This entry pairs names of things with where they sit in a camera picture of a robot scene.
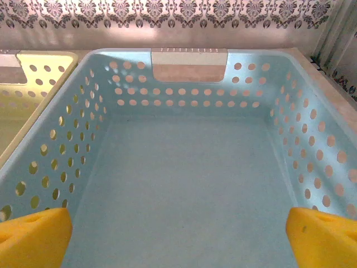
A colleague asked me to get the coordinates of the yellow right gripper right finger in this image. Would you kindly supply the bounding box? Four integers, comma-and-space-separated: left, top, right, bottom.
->
285, 207, 357, 268

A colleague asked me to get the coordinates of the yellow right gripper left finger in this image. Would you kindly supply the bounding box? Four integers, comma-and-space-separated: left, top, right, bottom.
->
0, 207, 74, 268

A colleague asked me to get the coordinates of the pale yellow perforated basket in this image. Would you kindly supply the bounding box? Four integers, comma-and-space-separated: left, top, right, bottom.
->
0, 49, 79, 170

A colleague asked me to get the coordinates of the blue perforated plastic basket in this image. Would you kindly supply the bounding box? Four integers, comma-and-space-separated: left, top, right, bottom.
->
0, 47, 357, 268

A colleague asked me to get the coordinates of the aluminium frame post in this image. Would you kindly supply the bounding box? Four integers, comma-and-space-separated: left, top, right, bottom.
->
309, 0, 357, 102

